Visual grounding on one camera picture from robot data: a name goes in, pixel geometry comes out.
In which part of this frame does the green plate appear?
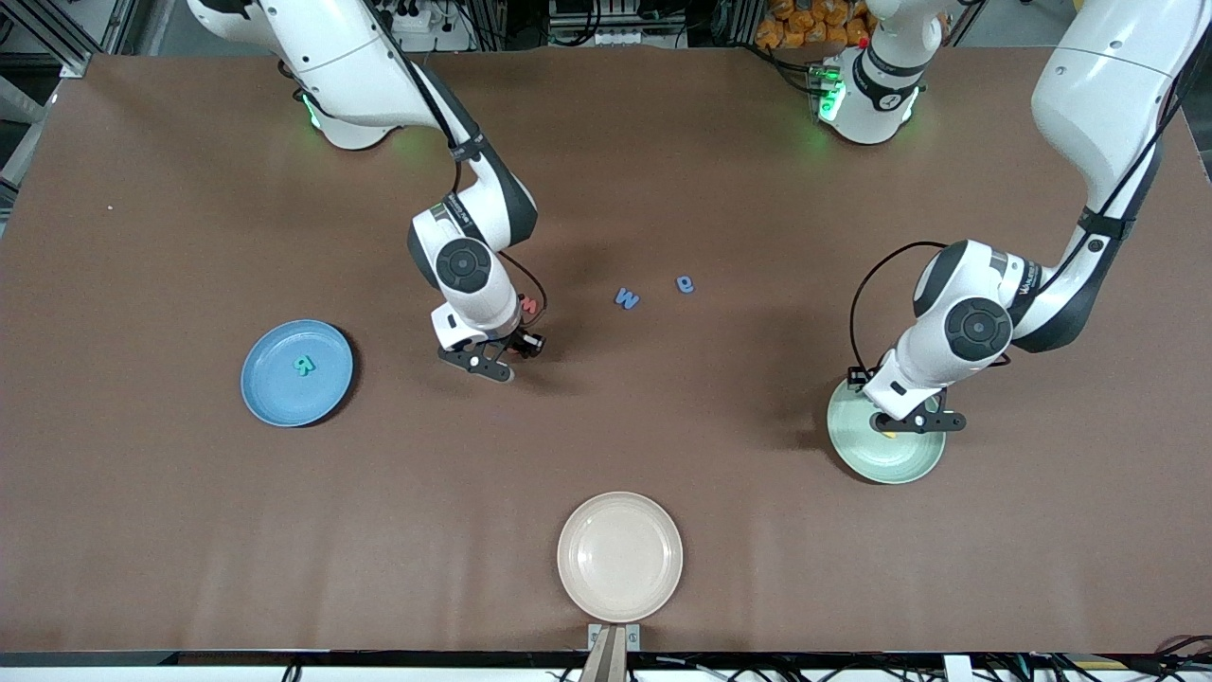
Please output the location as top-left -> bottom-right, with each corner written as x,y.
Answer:
827,368 -> 947,485

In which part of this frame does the beige plate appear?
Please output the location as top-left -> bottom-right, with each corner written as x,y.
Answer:
557,492 -> 684,624

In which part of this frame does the blue plate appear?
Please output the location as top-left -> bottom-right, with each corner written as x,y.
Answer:
241,319 -> 354,428

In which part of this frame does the black electronics rack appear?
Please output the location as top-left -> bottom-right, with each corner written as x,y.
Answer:
547,0 -> 697,50

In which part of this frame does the white power strip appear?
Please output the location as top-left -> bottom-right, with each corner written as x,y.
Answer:
393,0 -> 446,34

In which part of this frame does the orange packets bag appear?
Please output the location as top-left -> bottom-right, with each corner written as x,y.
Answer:
755,0 -> 874,50

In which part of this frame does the brown table cover sheet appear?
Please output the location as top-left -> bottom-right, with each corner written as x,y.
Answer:
0,45 -> 1212,656

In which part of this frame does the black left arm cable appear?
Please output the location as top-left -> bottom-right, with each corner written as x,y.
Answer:
849,38 -> 1212,372

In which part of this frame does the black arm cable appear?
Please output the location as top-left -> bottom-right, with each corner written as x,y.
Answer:
849,38 -> 1212,372
360,0 -> 550,334

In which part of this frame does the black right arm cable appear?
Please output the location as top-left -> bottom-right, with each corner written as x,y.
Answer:
360,0 -> 550,334

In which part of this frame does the grey metal camera mount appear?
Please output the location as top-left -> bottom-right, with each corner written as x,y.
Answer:
587,623 -> 641,682

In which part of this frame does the aluminium frame post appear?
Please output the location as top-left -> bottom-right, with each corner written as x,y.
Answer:
0,0 -> 105,79

